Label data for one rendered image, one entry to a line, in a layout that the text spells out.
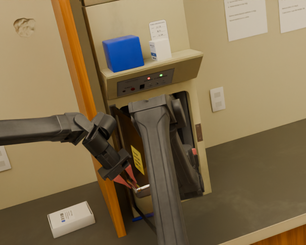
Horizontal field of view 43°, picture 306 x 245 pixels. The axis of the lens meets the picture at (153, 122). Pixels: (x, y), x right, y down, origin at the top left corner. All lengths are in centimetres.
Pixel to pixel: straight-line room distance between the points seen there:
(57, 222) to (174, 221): 90
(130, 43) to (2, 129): 46
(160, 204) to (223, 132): 133
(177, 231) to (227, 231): 67
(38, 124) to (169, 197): 45
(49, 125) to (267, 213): 80
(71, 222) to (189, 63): 72
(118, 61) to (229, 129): 96
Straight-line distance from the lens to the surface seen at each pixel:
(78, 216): 153
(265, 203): 147
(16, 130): 99
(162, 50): 125
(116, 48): 118
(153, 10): 131
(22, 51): 170
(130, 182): 117
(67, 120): 105
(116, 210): 136
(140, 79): 124
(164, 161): 71
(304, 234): 150
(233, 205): 147
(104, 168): 114
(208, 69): 188
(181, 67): 127
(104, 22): 128
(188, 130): 148
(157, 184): 70
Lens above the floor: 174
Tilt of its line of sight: 19 degrees down
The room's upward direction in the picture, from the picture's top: 11 degrees counter-clockwise
